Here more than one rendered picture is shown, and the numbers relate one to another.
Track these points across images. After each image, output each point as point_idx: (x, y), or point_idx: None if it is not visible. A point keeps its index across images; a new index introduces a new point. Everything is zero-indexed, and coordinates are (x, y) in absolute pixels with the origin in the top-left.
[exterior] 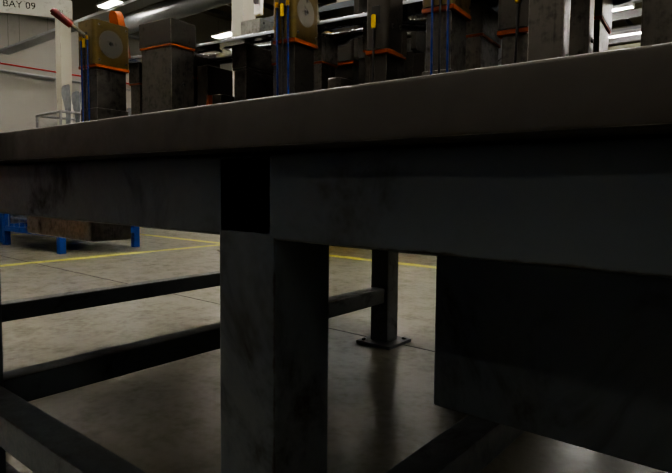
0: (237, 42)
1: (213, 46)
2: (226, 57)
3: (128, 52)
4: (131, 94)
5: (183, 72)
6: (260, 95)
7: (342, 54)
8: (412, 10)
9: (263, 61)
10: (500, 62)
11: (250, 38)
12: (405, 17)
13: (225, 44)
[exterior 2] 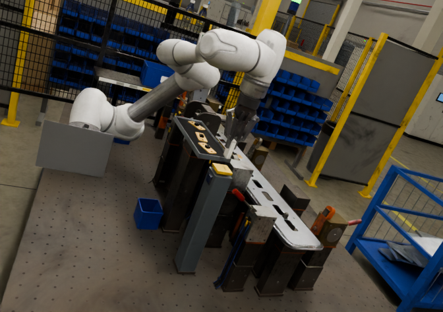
0: (260, 180)
1: (269, 190)
2: (254, 195)
3: (312, 224)
4: (300, 258)
5: None
6: None
7: None
8: (223, 135)
9: None
10: (142, 121)
11: (258, 174)
12: (220, 136)
13: (265, 185)
